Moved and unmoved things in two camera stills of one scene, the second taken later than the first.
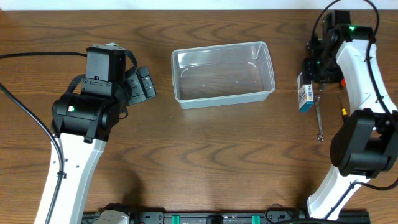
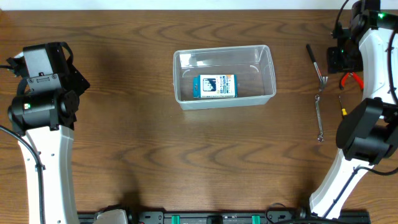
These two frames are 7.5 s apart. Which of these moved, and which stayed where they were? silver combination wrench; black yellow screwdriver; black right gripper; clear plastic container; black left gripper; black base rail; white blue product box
Moved: black right gripper; white blue product box; black left gripper
Stayed: clear plastic container; black base rail; silver combination wrench; black yellow screwdriver
